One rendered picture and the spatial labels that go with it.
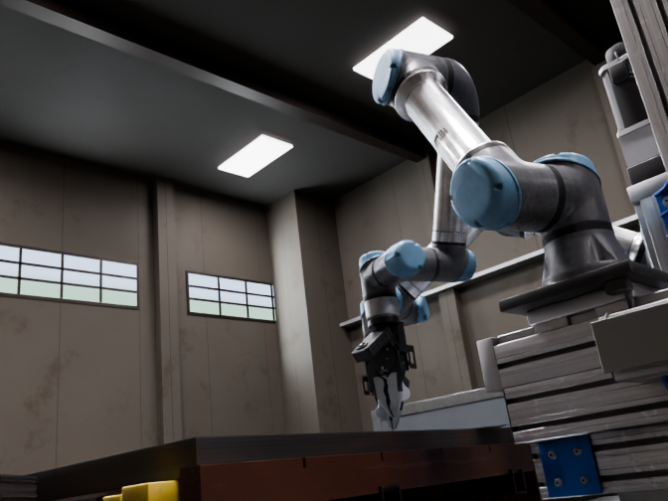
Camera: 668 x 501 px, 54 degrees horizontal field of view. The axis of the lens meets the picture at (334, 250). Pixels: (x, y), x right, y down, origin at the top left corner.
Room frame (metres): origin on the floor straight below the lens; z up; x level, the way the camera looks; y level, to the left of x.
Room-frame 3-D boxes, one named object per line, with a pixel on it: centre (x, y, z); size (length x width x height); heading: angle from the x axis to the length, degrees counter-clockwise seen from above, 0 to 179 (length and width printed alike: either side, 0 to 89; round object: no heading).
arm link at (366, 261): (1.41, -0.09, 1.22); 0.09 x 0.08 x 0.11; 26
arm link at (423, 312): (1.76, -0.18, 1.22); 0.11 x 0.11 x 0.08; 68
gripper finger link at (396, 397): (1.41, -0.10, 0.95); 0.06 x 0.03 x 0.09; 142
